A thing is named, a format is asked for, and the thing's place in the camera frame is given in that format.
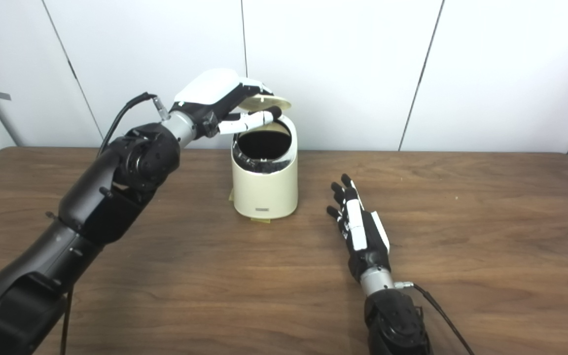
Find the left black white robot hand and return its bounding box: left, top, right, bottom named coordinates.
left=172, top=69, right=283, bottom=139

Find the cream-colored trash bin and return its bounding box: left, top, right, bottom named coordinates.
left=231, top=114, right=298, bottom=220

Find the round cream bin lid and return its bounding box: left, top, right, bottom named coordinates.
left=237, top=94, right=292, bottom=113

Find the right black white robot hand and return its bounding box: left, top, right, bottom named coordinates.
left=326, top=174, right=392, bottom=284

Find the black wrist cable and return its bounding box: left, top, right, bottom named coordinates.
left=393, top=281, right=476, bottom=355
left=60, top=92, right=171, bottom=355

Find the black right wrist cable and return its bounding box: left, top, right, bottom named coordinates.
left=393, top=281, right=476, bottom=355

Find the black bin liner bag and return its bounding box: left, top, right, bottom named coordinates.
left=235, top=126, right=295, bottom=174

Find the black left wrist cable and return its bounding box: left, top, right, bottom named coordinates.
left=60, top=92, right=171, bottom=355

